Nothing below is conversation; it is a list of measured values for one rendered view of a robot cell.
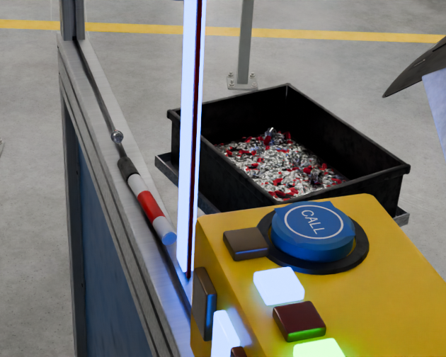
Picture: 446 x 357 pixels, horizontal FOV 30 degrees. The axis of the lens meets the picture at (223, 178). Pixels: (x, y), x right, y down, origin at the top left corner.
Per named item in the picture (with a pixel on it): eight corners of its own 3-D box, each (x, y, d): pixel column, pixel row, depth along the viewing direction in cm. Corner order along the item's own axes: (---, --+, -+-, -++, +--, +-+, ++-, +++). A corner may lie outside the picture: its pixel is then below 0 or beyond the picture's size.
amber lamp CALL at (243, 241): (270, 257, 39) (270, 246, 39) (233, 263, 39) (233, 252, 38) (256, 235, 41) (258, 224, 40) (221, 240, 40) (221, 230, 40)
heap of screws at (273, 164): (382, 214, 90) (385, 196, 88) (273, 251, 83) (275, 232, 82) (280, 136, 103) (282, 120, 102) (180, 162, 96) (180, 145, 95)
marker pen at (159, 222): (178, 231, 74) (130, 154, 85) (161, 234, 74) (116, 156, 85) (177, 244, 75) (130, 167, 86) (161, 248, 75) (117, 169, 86)
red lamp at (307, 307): (326, 337, 35) (328, 326, 35) (286, 344, 34) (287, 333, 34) (309, 309, 36) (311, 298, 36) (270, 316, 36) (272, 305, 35)
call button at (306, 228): (365, 266, 40) (370, 236, 39) (287, 278, 39) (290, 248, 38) (330, 219, 43) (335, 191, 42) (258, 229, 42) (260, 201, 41)
